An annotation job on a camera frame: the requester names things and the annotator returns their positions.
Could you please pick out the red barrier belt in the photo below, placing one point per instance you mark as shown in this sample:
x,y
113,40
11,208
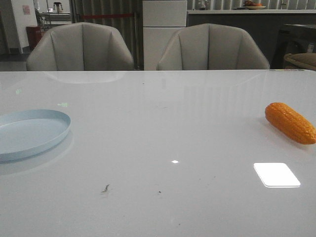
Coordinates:
x,y
106,16

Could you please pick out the orange plastic corn cob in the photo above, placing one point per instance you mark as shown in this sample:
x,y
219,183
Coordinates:
x,y
290,123

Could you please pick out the dark grey counter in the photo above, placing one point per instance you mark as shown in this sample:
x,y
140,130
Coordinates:
x,y
276,32

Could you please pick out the white cabinet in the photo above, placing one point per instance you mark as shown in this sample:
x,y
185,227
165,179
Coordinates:
x,y
161,18

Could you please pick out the tan cushion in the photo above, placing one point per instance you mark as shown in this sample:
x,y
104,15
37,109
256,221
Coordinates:
x,y
306,61

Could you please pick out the left beige upholstered chair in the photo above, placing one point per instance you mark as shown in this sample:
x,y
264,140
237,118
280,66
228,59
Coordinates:
x,y
81,47

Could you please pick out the small dark stool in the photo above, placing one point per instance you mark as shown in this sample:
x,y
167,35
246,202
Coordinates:
x,y
57,7

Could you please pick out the light blue round plate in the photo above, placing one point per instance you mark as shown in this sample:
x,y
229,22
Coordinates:
x,y
27,133

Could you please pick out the red bin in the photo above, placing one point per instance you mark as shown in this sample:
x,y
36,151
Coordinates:
x,y
34,36

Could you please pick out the right beige upholstered chair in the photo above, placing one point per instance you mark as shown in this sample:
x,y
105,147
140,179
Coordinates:
x,y
212,47

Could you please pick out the beige upholstered chair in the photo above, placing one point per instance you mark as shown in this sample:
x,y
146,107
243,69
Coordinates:
x,y
212,47
81,47

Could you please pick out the fruit bowl on counter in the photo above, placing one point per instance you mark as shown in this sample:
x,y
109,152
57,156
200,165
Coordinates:
x,y
249,4

